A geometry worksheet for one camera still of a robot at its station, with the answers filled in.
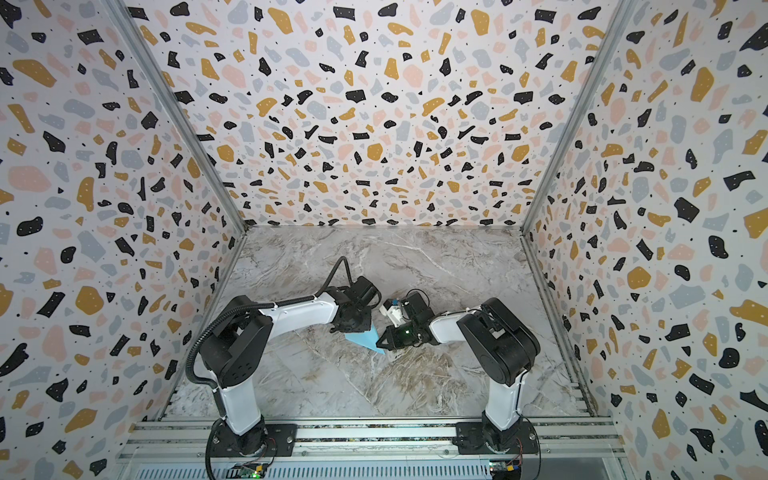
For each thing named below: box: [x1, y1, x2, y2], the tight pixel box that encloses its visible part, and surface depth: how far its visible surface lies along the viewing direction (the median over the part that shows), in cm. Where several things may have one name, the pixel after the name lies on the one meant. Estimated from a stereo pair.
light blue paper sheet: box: [344, 323, 386, 355], surface depth 92 cm
